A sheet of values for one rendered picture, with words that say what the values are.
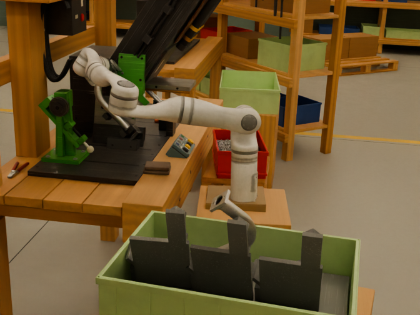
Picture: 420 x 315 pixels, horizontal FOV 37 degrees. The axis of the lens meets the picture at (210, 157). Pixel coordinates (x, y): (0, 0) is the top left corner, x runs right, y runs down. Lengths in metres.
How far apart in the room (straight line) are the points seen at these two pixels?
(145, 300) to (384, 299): 2.09
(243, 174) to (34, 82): 0.91
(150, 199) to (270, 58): 3.35
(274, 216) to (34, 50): 1.11
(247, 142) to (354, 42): 7.44
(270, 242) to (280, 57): 3.51
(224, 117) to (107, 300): 0.80
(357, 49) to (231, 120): 7.58
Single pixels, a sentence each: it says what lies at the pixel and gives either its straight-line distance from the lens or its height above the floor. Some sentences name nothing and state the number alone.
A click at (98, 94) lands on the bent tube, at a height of 1.11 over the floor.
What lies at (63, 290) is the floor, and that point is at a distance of 3.39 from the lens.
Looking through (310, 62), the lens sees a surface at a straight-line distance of 5.33.
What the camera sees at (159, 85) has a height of 1.13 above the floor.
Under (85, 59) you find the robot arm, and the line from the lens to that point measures 2.32.
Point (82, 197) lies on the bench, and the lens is 2.22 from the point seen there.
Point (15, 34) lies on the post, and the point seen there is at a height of 1.37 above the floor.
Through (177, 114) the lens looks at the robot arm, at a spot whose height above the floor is 1.19.
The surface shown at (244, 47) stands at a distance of 5.71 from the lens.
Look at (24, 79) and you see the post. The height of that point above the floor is 1.20.
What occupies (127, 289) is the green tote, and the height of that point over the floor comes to 0.94.
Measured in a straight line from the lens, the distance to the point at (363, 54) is 9.71.
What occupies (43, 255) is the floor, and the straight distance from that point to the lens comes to 3.74.
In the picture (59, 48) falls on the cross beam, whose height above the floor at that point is 1.23.
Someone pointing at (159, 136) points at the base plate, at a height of 0.90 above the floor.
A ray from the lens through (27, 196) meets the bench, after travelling 2.25.
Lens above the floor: 1.74
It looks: 19 degrees down
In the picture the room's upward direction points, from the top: 2 degrees clockwise
